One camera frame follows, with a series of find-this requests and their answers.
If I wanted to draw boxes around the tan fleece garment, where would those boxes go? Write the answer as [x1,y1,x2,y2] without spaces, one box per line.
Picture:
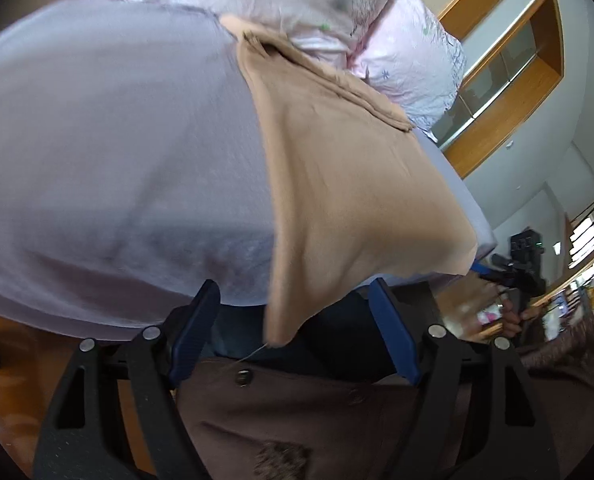
[221,15,477,347]

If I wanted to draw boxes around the person's right hand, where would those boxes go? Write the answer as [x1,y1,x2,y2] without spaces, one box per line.
[456,274,547,347]

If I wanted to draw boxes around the black device with green light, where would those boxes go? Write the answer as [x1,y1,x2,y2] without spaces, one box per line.
[491,228,546,292]

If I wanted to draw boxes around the wooden framed window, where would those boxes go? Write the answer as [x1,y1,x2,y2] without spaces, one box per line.
[439,0,564,178]

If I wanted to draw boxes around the lilac bed sheet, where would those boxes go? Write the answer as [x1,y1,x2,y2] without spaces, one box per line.
[0,0,496,340]

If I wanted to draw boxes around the pink floral pillow right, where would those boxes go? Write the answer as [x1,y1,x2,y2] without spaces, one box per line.
[348,0,466,140]

